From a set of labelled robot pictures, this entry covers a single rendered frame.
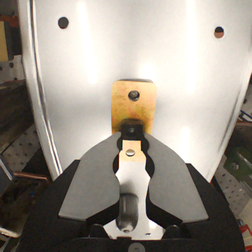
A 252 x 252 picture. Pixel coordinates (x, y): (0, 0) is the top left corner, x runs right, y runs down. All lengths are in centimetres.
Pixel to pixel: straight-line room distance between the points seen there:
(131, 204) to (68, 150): 11
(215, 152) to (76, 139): 16
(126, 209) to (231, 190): 76
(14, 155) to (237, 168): 75
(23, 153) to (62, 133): 56
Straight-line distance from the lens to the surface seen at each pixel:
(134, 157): 16
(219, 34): 50
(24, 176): 34
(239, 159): 22
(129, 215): 20
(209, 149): 19
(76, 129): 16
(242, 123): 30
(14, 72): 57
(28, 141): 66
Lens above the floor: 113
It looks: 62 degrees down
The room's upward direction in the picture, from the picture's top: 177 degrees counter-clockwise
